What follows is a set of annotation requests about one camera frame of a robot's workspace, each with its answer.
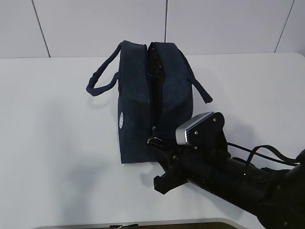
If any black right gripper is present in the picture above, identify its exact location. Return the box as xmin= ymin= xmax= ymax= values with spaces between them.
xmin=149 ymin=141 xmax=213 ymax=194

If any navy blue lunch bag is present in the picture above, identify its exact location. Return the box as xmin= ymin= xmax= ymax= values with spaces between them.
xmin=86 ymin=41 xmax=213 ymax=164

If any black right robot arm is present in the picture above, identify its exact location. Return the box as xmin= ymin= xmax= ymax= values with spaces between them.
xmin=148 ymin=138 xmax=305 ymax=229

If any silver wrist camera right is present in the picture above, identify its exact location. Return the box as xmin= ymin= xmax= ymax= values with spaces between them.
xmin=175 ymin=112 xmax=225 ymax=148

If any black cable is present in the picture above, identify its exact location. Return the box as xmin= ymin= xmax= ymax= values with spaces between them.
xmin=226 ymin=142 xmax=301 ymax=167

